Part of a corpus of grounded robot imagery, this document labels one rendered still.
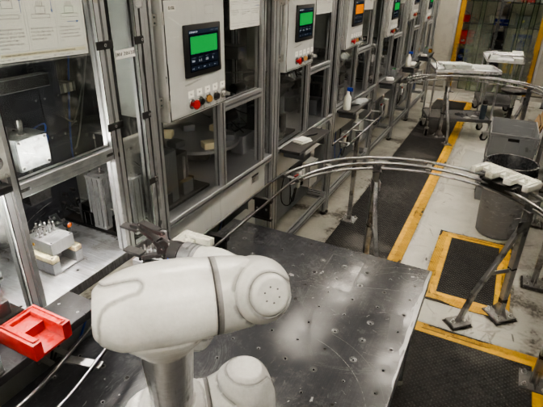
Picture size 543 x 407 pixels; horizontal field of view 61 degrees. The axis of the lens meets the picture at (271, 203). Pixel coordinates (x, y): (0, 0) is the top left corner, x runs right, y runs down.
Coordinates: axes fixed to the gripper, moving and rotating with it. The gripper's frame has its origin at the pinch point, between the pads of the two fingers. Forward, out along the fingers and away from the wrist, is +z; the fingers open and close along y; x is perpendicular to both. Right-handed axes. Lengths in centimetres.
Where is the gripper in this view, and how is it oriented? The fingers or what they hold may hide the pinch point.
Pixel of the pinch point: (130, 238)
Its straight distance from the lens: 153.0
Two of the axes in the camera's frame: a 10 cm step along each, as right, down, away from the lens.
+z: -8.9, -2.2, 3.9
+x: -4.5, 3.9, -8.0
